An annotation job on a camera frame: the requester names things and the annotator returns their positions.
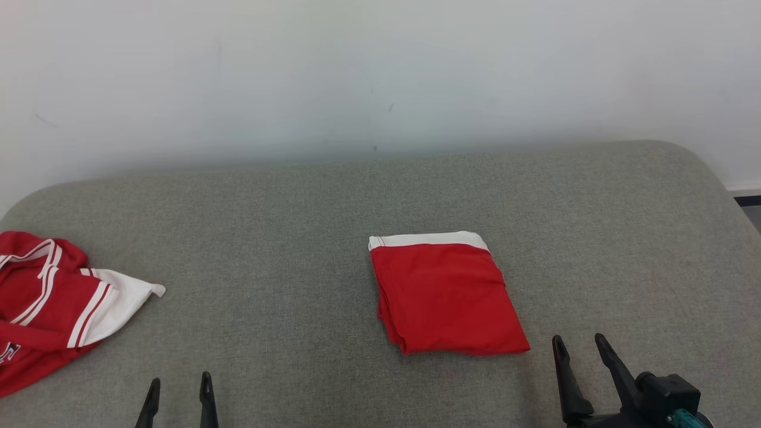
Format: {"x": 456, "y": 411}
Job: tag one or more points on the red shorts with white trim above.
{"x": 446, "y": 297}

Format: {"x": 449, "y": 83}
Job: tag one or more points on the grey fabric sofa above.
{"x": 297, "y": 249}

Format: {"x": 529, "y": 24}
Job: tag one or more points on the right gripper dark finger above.
{"x": 568, "y": 386}
{"x": 615, "y": 374}

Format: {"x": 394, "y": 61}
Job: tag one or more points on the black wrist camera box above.
{"x": 669, "y": 395}

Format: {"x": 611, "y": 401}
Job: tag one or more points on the red and white striped shirt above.
{"x": 41, "y": 315}

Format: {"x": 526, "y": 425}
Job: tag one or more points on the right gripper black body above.
{"x": 600, "y": 421}

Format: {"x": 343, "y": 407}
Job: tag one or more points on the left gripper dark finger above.
{"x": 150, "y": 407}
{"x": 208, "y": 404}

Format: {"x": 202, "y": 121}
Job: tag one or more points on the white wall baseboard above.
{"x": 744, "y": 191}

